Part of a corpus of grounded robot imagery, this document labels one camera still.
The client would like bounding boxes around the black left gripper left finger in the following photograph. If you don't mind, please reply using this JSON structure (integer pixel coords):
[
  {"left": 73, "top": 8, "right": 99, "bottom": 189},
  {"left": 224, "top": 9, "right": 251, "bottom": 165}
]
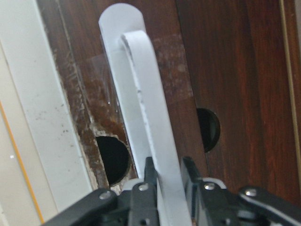
[{"left": 144, "top": 157, "right": 158, "bottom": 187}]

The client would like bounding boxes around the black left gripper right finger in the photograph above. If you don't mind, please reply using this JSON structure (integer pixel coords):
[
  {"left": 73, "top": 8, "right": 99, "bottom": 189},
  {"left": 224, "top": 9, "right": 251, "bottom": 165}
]
[{"left": 182, "top": 156, "right": 202, "bottom": 210}]

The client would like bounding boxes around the white plastic drawer handle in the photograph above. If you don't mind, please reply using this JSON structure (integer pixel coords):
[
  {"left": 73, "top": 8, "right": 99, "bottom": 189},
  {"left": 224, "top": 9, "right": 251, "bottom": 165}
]
[{"left": 99, "top": 3, "right": 192, "bottom": 226}]

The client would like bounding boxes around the dark wooden drawer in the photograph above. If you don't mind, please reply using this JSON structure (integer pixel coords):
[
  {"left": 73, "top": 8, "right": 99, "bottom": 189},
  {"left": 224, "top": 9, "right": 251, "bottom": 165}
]
[{"left": 37, "top": 0, "right": 301, "bottom": 205}]

